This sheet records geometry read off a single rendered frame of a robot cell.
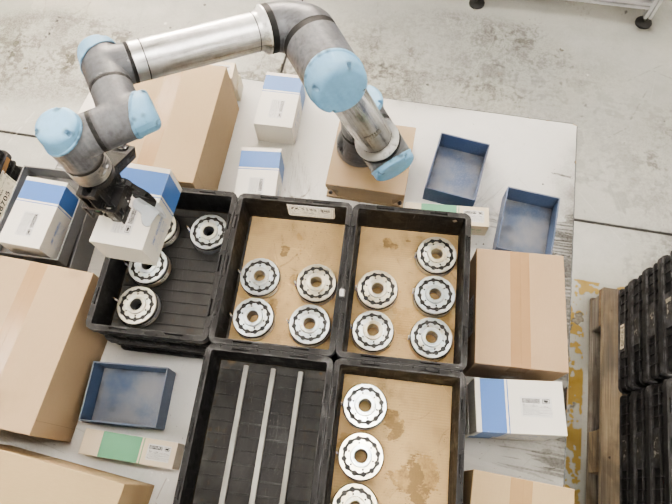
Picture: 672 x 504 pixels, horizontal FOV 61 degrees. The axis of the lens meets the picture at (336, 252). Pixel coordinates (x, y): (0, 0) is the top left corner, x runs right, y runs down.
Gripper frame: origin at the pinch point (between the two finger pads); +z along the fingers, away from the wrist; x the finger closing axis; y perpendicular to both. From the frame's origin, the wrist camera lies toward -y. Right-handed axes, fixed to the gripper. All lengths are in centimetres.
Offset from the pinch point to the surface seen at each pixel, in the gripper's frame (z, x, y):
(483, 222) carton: 35, 81, -28
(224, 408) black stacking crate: 28, 24, 36
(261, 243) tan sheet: 27.8, 22.5, -8.0
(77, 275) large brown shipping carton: 20.6, -19.4, 11.7
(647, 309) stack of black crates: 73, 143, -26
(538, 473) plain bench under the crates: 40, 102, 35
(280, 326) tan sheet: 27.6, 32.9, 13.4
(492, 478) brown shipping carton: 24, 88, 39
